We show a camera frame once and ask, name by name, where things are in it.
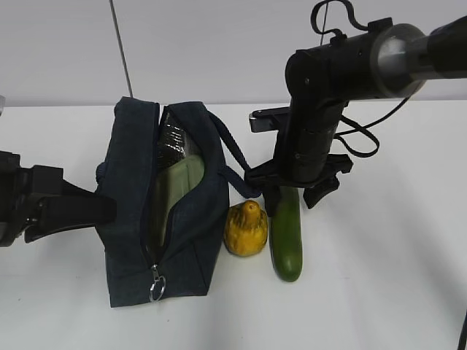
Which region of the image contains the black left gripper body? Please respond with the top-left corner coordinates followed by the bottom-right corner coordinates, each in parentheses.
top-left (1, 151), bottom-right (63, 247)

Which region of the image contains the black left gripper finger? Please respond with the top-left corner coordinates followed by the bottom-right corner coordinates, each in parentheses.
top-left (23, 219), bottom-right (97, 244)
top-left (60, 180), bottom-right (117, 227)

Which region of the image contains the dark blue fabric lunch bag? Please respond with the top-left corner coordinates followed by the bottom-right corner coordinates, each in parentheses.
top-left (96, 97), bottom-right (260, 308)

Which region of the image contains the green cucumber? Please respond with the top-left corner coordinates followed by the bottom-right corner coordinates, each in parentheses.
top-left (269, 187), bottom-right (303, 283)

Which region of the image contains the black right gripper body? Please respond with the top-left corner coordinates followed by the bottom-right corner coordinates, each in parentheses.
top-left (246, 100), bottom-right (352, 189)

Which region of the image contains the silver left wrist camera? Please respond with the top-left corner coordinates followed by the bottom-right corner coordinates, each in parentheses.
top-left (0, 95), bottom-right (6, 115)

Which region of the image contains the silver zipper pull ring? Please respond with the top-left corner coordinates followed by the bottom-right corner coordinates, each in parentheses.
top-left (147, 263), bottom-right (168, 303)

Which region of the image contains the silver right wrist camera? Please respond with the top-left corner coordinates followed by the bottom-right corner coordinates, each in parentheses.
top-left (249, 106), bottom-right (290, 133)

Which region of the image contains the green lid food container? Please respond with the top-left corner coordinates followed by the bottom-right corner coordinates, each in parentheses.
top-left (148, 155), bottom-right (204, 252)

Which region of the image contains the yellow toy pumpkin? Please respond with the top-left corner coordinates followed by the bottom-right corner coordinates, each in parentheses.
top-left (224, 200), bottom-right (269, 257)

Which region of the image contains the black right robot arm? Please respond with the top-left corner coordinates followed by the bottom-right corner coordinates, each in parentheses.
top-left (246, 17), bottom-right (466, 216)

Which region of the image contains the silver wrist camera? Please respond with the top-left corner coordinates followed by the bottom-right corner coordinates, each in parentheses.
top-left (249, 106), bottom-right (290, 133)
top-left (0, 95), bottom-right (6, 115)

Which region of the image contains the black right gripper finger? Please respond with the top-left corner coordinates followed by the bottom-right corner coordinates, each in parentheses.
top-left (303, 175), bottom-right (339, 209)
top-left (263, 185), bottom-right (282, 217)

